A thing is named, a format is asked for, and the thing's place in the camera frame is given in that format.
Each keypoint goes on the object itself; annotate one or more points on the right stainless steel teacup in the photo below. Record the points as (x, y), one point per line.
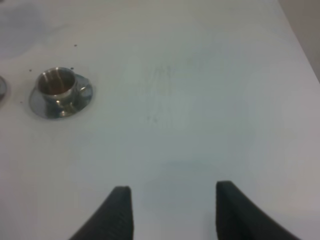
(62, 86)

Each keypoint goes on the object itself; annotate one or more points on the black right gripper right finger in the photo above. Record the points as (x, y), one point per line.
(238, 218)

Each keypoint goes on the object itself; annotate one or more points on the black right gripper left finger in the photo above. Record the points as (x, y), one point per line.
(113, 220)

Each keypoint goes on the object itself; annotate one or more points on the right steel cup saucer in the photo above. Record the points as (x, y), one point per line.
(53, 110)

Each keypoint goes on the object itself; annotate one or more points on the left steel cup saucer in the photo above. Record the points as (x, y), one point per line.
(3, 88)

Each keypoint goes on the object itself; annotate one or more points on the steel cup saucer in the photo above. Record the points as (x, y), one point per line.
(53, 110)
(3, 88)

